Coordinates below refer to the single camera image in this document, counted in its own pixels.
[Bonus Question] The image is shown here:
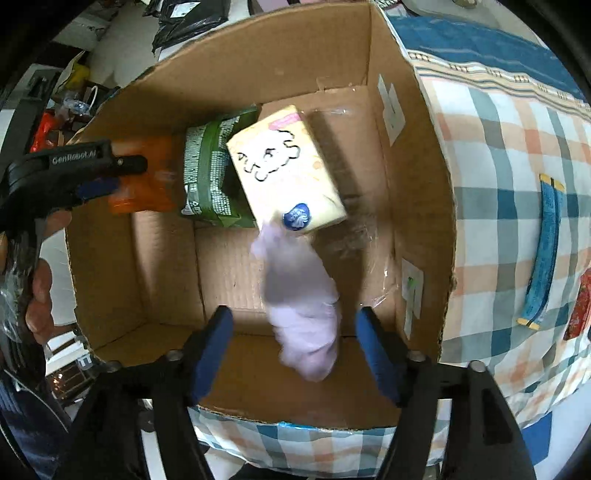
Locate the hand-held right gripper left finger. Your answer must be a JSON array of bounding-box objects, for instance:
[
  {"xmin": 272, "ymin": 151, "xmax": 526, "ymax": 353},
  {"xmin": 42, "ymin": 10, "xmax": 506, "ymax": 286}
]
[{"xmin": 52, "ymin": 305, "xmax": 235, "ymax": 480}]

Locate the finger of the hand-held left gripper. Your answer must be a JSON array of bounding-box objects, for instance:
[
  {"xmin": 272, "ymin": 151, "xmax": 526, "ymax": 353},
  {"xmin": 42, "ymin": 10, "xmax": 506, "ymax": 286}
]
[{"xmin": 76, "ymin": 155, "xmax": 149, "ymax": 204}]

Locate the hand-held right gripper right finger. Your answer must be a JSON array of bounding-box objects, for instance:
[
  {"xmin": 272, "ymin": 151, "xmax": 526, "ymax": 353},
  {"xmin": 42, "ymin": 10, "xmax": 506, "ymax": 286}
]
[{"xmin": 355, "ymin": 307, "xmax": 537, "ymax": 480}]

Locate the orange packet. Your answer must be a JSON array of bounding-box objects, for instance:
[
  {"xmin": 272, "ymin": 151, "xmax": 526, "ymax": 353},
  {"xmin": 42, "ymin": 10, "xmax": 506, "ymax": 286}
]
[{"xmin": 107, "ymin": 137, "xmax": 178, "ymax": 216}]

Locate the lilac soft cloth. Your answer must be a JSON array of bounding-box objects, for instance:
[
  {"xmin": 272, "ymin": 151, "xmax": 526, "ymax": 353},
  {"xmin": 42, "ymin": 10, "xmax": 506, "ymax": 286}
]
[{"xmin": 250, "ymin": 219, "xmax": 343, "ymax": 383}]

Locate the green snack packet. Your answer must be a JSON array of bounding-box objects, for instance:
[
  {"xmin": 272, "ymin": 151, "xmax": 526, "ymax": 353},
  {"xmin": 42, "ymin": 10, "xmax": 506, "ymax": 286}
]
[{"xmin": 179, "ymin": 105, "xmax": 260, "ymax": 229}]

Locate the cardboard box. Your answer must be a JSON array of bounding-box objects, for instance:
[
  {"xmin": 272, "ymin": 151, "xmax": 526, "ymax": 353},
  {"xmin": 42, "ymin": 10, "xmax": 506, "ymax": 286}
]
[{"xmin": 65, "ymin": 0, "xmax": 459, "ymax": 431}]

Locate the yellow tissue pack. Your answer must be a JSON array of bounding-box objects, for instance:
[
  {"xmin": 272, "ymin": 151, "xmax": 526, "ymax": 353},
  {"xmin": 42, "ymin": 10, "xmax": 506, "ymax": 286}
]
[{"xmin": 226, "ymin": 104, "xmax": 348, "ymax": 236}]

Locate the person's left hand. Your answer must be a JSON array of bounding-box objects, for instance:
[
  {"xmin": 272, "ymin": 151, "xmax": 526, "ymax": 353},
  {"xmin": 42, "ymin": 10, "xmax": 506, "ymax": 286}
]
[{"xmin": 0, "ymin": 209, "xmax": 73, "ymax": 344}]

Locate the black plastic bag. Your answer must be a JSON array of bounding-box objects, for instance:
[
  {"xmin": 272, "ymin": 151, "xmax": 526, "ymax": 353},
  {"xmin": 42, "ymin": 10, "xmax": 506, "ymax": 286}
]
[{"xmin": 143, "ymin": 0, "xmax": 232, "ymax": 58}]

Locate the plaid bed sheet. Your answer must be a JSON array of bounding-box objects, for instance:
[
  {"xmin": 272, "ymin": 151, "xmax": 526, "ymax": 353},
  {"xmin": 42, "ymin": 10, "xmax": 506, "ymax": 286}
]
[{"xmin": 187, "ymin": 0, "xmax": 591, "ymax": 472}]

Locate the blue yellow strip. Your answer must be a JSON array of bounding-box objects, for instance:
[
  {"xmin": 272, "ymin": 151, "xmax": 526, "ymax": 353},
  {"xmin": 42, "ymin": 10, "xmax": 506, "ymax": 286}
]
[{"xmin": 516, "ymin": 174, "xmax": 566, "ymax": 330}]

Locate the red packet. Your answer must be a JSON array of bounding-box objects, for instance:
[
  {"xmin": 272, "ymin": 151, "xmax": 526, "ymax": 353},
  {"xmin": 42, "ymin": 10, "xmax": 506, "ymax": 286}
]
[{"xmin": 563, "ymin": 270, "xmax": 591, "ymax": 342}]

